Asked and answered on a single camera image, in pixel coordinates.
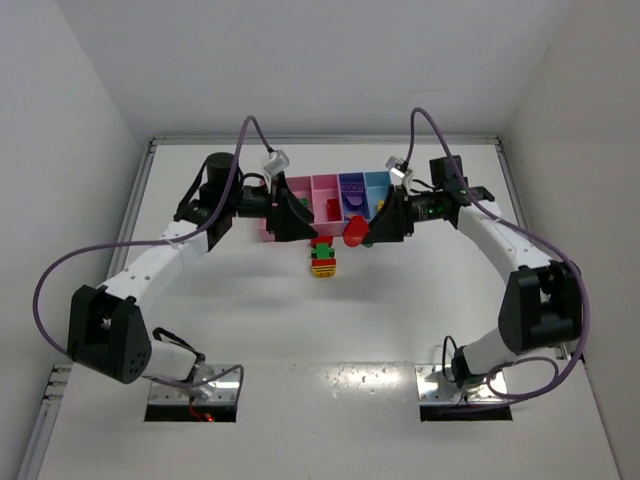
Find red rounded lego brick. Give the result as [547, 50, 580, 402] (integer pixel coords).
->
[342, 215, 369, 248]

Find purple flower lego brick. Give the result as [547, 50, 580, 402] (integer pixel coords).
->
[343, 195, 365, 211]

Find red green yellow lego stack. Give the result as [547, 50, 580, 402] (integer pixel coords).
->
[310, 236, 337, 278]

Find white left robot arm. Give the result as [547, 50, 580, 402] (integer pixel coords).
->
[67, 150, 318, 387]

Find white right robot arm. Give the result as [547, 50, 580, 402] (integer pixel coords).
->
[362, 156, 583, 387]

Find large pink bin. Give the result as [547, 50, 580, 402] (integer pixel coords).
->
[257, 175, 316, 243]

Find small pink bin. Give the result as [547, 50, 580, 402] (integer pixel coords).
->
[311, 174, 345, 237]

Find light blue bin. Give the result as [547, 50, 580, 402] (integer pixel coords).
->
[364, 170, 392, 219]

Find dark blue bin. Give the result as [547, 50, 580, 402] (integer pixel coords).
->
[338, 172, 371, 236]

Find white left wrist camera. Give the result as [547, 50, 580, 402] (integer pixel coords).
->
[261, 150, 290, 178]

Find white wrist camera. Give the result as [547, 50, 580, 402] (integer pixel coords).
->
[261, 150, 290, 178]
[385, 156, 414, 183]

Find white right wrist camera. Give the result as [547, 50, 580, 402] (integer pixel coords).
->
[385, 156, 414, 183]

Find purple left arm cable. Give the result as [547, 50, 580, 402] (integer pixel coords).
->
[32, 115, 245, 391]

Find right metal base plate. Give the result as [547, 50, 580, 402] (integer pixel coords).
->
[415, 364, 513, 422]

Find metal base plate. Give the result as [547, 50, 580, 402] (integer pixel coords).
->
[415, 364, 513, 422]
[144, 363, 245, 423]

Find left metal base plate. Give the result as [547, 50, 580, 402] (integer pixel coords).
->
[144, 363, 245, 423]

